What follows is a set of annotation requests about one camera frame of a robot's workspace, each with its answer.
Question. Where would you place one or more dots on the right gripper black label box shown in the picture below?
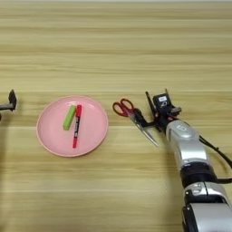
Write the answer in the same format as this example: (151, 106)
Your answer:
(161, 100)

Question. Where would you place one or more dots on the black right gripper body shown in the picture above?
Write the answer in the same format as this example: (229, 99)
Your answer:
(166, 114)

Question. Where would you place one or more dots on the green marker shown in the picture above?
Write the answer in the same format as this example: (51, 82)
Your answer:
(69, 117)

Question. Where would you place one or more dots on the red marker pen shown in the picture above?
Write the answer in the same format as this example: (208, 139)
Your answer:
(76, 127)

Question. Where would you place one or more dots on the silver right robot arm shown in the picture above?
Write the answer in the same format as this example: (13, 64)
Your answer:
(188, 145)

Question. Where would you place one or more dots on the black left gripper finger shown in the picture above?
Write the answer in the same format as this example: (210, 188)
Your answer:
(12, 99)

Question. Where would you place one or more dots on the pink round plate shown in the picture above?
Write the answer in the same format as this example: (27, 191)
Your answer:
(93, 130)

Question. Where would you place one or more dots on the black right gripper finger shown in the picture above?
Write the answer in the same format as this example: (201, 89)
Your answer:
(151, 107)
(140, 117)

